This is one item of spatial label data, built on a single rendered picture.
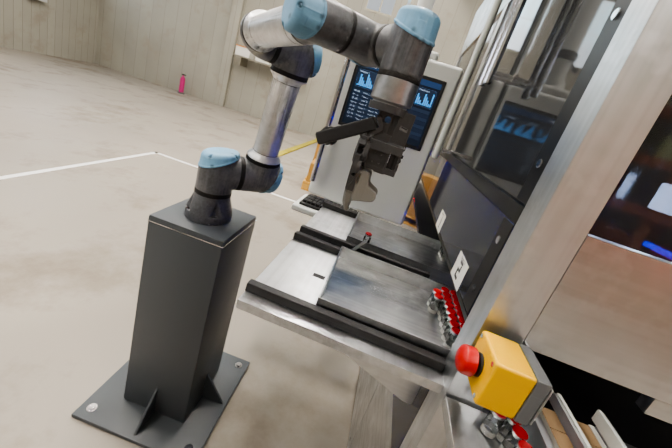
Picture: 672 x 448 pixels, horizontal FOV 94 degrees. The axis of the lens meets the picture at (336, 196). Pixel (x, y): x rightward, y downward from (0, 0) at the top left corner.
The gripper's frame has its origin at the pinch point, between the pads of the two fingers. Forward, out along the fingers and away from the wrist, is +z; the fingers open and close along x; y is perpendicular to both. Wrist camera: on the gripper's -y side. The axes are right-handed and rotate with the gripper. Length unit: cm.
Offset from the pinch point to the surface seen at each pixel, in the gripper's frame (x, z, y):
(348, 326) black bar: -8.2, 20.0, 8.8
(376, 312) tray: 1.6, 21.4, 14.0
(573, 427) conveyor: -19.2, 12.8, 40.9
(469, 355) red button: -19.2, 8.5, 24.7
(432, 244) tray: 54, 20, 31
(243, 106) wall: 859, 91, -464
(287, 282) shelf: -0.2, 21.6, -6.3
